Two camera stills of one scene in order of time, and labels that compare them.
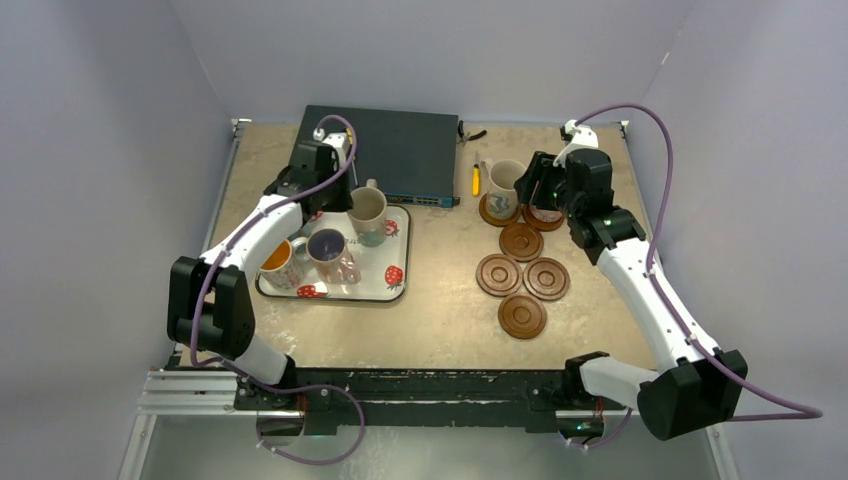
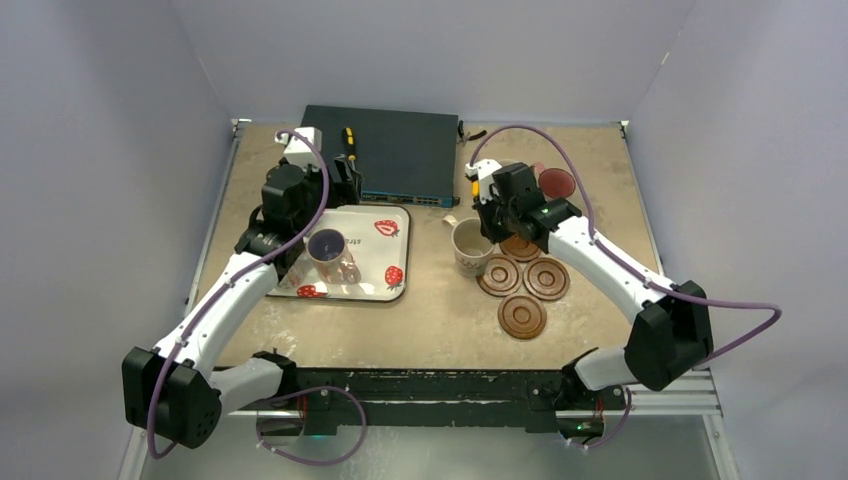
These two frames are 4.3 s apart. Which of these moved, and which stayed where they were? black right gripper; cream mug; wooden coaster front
Moved: black right gripper; cream mug
Stayed: wooden coaster front
